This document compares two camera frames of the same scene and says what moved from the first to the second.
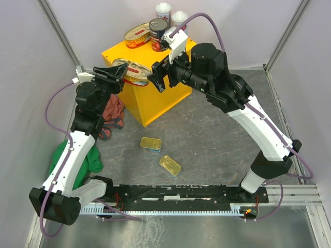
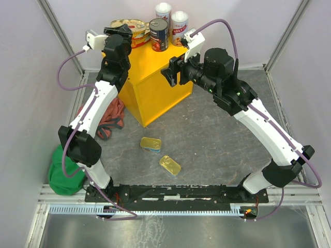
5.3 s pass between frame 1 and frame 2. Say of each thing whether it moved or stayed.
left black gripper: moved
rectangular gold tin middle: stayed
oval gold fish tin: stayed
